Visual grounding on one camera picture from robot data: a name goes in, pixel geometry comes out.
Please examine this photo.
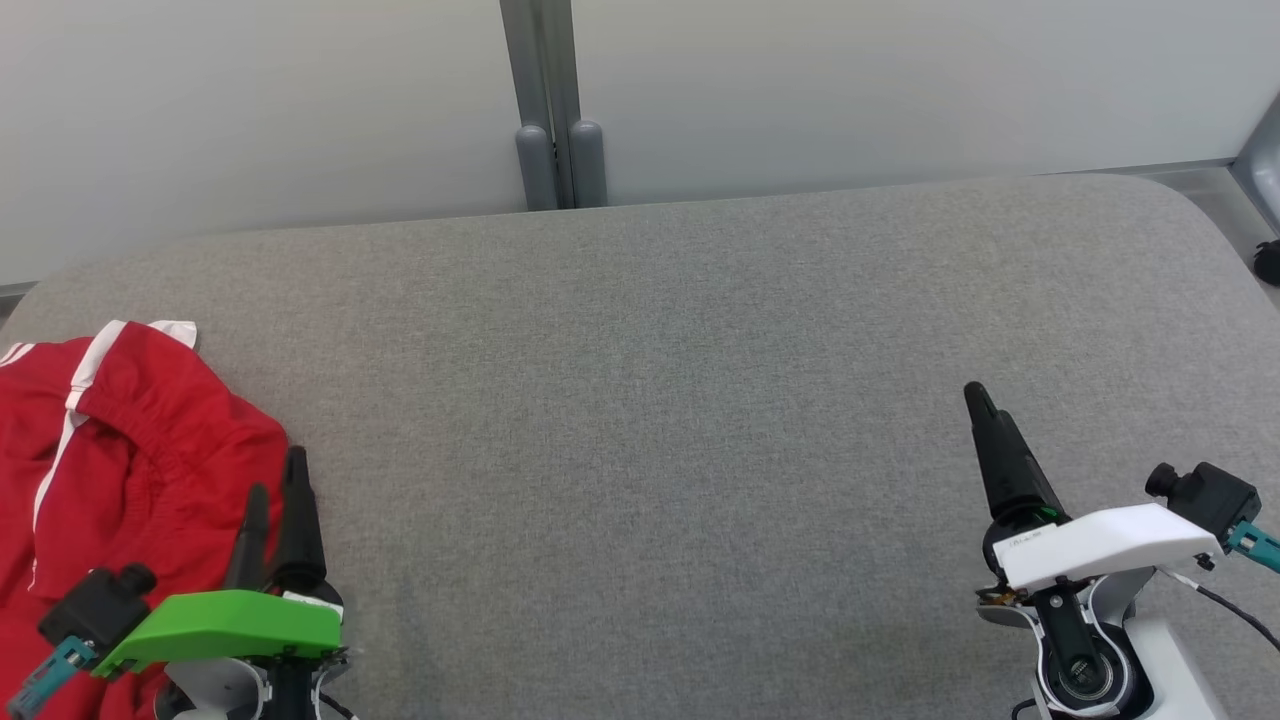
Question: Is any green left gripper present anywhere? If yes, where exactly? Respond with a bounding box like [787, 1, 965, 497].
[90, 446, 353, 720]

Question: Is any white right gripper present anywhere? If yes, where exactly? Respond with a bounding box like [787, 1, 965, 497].
[963, 381, 1224, 720]

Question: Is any red shorts white trim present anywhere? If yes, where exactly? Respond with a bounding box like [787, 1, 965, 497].
[0, 318, 291, 720]

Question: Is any grey fabric sofa cushion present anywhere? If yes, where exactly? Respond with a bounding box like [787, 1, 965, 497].
[0, 172, 1280, 720]

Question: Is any right gripper thin black cable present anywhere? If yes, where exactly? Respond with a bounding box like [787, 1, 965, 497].
[1160, 565, 1280, 653]

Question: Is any left camera cable teal plug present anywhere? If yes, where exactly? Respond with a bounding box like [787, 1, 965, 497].
[3, 635, 98, 719]

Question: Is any camera cable teal plug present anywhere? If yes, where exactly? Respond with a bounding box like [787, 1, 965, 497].
[1225, 520, 1280, 573]
[3, 635, 98, 719]

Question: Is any right camera cable teal plug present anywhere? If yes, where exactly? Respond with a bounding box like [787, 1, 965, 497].
[1225, 520, 1280, 573]

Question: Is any grey partition bottom rail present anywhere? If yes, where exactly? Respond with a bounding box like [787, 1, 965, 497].
[1040, 157, 1241, 179]

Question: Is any grey partition foot bracket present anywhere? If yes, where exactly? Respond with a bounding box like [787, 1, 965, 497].
[1228, 125, 1280, 216]

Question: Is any grey partition post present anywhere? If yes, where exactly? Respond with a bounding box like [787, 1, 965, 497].
[498, 0, 559, 213]
[545, 0, 609, 209]

